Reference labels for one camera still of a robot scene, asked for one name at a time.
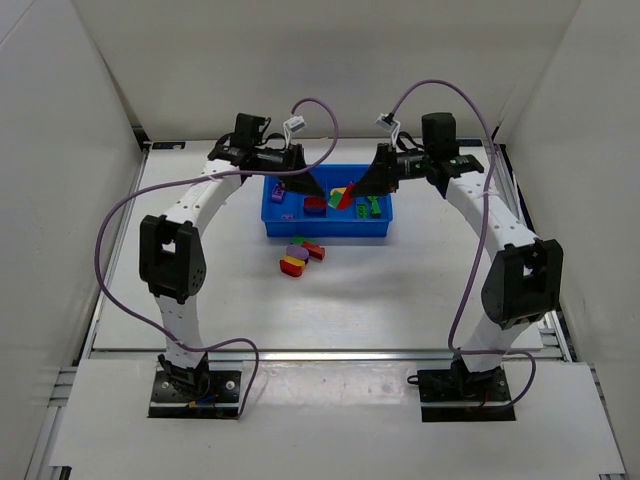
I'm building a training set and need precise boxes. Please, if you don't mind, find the purple cable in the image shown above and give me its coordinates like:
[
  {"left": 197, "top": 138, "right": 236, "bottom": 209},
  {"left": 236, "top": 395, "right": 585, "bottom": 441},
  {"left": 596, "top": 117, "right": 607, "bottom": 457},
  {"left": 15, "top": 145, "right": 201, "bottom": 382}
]
[
  {"left": 94, "top": 97, "right": 340, "bottom": 419},
  {"left": 387, "top": 78, "right": 539, "bottom": 407}
]

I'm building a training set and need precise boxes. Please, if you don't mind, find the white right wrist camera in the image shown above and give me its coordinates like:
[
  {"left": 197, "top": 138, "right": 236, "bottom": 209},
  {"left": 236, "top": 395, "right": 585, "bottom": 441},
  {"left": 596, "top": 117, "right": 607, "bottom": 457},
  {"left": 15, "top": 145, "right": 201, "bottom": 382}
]
[{"left": 375, "top": 112, "right": 401, "bottom": 148}]

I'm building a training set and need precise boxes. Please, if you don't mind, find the blue divided plastic bin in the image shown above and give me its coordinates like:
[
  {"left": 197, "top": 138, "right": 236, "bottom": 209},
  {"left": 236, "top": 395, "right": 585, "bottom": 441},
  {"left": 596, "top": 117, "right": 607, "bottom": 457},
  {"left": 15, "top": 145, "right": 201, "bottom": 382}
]
[{"left": 261, "top": 177, "right": 393, "bottom": 238}]

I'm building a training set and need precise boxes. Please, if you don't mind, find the red yellow purple brick stack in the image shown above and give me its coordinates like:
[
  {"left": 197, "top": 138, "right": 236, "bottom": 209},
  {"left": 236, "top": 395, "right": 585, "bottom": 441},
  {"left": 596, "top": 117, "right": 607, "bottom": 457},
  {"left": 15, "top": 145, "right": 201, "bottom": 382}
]
[{"left": 279, "top": 244, "right": 309, "bottom": 278}]

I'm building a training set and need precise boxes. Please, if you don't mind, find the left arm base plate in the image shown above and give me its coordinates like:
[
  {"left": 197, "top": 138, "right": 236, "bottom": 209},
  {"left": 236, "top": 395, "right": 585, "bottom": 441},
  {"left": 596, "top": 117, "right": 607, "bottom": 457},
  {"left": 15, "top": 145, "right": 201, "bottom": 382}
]
[{"left": 147, "top": 362, "right": 243, "bottom": 420}]

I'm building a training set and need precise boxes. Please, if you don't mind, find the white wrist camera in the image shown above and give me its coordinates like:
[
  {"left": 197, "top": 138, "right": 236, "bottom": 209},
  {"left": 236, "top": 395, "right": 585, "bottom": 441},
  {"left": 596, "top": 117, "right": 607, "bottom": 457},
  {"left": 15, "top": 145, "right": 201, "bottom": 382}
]
[
  {"left": 375, "top": 112, "right": 401, "bottom": 148},
  {"left": 283, "top": 115, "right": 306, "bottom": 135}
]

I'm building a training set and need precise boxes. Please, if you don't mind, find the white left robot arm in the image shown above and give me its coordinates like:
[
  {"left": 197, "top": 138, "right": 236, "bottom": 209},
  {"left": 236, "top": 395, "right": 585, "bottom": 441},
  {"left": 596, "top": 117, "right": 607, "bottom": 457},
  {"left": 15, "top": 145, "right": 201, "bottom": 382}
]
[{"left": 139, "top": 113, "right": 324, "bottom": 396}]

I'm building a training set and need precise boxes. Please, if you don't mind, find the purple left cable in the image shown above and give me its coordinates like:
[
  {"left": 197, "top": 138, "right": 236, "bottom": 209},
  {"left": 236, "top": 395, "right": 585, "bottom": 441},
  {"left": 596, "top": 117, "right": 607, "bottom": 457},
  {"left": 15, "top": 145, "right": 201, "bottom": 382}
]
[{"left": 94, "top": 97, "right": 340, "bottom": 419}]

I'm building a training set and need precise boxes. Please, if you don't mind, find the green red sloped brick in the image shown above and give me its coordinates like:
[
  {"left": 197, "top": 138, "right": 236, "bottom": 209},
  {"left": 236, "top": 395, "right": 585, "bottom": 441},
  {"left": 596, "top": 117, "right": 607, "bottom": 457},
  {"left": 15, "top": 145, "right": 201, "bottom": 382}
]
[{"left": 328, "top": 182, "right": 354, "bottom": 211}]

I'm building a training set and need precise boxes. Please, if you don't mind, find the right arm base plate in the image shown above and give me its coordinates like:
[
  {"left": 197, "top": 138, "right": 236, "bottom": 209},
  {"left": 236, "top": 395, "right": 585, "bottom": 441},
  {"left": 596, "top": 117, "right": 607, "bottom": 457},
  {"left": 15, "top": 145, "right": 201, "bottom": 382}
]
[{"left": 407, "top": 367, "right": 516, "bottom": 423}]

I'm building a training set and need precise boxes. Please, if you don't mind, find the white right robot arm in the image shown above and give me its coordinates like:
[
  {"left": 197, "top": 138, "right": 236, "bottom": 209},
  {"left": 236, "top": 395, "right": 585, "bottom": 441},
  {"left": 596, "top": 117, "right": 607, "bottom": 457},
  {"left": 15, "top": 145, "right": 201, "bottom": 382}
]
[{"left": 351, "top": 113, "right": 564, "bottom": 382}]

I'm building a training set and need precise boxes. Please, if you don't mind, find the purple curved brick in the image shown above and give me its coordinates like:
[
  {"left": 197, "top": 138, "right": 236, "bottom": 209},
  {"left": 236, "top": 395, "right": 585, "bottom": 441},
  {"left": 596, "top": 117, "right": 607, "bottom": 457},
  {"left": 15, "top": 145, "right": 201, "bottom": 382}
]
[{"left": 270, "top": 184, "right": 286, "bottom": 204}]

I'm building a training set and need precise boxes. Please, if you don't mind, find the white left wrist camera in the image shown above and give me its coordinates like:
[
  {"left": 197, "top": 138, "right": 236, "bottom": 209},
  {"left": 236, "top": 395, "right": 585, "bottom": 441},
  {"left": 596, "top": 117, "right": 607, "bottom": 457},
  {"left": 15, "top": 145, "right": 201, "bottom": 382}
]
[{"left": 283, "top": 115, "right": 306, "bottom": 135}]

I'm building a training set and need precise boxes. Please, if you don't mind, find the small green brick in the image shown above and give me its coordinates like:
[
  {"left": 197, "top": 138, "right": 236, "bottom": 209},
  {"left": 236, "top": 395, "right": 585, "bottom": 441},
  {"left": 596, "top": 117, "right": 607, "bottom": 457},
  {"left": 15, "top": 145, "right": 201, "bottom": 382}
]
[{"left": 367, "top": 196, "right": 382, "bottom": 218}]

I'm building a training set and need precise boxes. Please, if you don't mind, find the red green long brick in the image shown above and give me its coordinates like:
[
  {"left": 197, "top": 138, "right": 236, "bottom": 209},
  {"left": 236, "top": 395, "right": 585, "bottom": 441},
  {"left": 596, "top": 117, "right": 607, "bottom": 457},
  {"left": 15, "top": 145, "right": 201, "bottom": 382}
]
[{"left": 291, "top": 236, "right": 326, "bottom": 261}]

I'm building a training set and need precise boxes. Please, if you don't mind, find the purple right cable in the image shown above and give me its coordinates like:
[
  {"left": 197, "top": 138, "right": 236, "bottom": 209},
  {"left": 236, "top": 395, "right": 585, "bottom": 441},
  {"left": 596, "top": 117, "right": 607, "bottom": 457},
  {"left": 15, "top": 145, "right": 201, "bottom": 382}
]
[{"left": 387, "top": 78, "right": 539, "bottom": 407}]

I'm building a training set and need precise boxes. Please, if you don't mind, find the aluminium front rail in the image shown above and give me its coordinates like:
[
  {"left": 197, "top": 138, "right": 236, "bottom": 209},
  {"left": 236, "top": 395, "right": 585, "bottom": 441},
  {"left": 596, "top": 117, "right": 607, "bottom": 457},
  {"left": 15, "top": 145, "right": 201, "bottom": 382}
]
[{"left": 88, "top": 348, "right": 559, "bottom": 362}]

